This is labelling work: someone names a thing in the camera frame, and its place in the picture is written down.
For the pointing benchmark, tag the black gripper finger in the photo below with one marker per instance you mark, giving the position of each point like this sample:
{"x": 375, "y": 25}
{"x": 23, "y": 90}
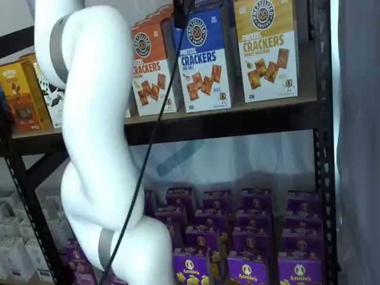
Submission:
{"x": 182, "y": 13}

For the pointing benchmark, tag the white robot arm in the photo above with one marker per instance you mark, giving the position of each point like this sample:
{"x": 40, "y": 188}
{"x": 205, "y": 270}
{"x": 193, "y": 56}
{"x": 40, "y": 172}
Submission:
{"x": 95, "y": 118}

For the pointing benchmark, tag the orange white pretzel crackers box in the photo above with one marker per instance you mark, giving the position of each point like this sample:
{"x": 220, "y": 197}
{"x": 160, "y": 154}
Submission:
{"x": 154, "y": 19}
{"x": 148, "y": 89}

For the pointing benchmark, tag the gold white pretzel crackers box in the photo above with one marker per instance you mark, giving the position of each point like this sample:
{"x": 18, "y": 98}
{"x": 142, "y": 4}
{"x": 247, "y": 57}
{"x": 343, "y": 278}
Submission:
{"x": 267, "y": 59}

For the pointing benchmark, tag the wooden shelf board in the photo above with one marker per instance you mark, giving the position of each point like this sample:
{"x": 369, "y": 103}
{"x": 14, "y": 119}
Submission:
{"x": 237, "y": 108}

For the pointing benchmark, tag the white box black diamond pattern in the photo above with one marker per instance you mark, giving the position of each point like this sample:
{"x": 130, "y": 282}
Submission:
{"x": 55, "y": 101}

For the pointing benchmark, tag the mustard yellow snack box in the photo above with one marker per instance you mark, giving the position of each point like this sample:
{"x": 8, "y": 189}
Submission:
{"x": 34, "y": 89}

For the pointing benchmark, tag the black metal shelf rack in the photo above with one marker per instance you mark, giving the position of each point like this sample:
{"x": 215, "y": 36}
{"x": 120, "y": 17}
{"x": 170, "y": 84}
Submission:
{"x": 325, "y": 118}

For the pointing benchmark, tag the orange brown snack box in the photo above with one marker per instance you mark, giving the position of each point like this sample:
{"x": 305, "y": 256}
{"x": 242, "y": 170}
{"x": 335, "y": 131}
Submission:
{"x": 17, "y": 98}

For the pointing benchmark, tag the teal tape strip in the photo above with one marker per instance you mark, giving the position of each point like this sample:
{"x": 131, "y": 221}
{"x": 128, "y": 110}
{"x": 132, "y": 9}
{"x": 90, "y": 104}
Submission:
{"x": 181, "y": 157}

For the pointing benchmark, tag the translucent plastic sheet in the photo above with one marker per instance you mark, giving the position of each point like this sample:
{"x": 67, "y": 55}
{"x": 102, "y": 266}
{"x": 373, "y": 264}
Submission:
{"x": 252, "y": 160}

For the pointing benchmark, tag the grey curtain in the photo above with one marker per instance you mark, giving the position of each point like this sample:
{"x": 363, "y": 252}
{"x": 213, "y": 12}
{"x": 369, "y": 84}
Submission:
{"x": 359, "y": 148}

